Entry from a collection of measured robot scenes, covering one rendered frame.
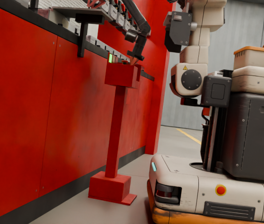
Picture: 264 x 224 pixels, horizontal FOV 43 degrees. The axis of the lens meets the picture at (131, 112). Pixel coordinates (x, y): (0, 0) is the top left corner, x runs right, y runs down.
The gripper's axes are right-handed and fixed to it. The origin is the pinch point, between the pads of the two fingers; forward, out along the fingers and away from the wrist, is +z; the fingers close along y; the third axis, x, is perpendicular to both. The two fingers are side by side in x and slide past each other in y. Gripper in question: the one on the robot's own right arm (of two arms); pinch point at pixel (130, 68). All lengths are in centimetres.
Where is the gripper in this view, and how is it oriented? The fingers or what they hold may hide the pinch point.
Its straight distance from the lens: 204.4
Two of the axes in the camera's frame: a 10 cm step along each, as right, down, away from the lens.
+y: -9.1, -3.8, 1.8
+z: -3.7, 9.3, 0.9
